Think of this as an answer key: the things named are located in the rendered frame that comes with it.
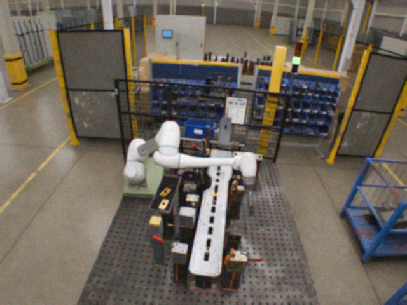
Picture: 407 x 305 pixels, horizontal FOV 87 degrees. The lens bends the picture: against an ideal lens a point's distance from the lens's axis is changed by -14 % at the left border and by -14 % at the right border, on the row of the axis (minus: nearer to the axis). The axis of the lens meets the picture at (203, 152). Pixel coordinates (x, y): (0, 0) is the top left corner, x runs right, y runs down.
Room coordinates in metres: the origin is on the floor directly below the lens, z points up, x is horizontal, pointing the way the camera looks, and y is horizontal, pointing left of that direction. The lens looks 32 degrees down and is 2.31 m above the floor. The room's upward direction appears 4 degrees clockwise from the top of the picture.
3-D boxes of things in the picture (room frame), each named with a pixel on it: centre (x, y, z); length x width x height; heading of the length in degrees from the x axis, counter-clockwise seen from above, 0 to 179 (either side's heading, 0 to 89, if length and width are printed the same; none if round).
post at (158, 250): (1.01, 0.27, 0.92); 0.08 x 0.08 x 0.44; 84
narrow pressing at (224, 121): (2.19, -0.20, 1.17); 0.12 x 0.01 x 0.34; 84
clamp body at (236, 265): (0.87, -0.24, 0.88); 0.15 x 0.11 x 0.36; 84
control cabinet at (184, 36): (8.69, 1.00, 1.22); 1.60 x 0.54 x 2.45; 89
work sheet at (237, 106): (2.47, -0.31, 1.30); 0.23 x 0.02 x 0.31; 84
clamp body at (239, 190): (1.51, -0.30, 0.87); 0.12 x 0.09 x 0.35; 84
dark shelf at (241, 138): (2.38, 0.00, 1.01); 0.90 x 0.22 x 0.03; 84
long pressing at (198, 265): (1.45, -0.12, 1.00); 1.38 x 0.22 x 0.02; 174
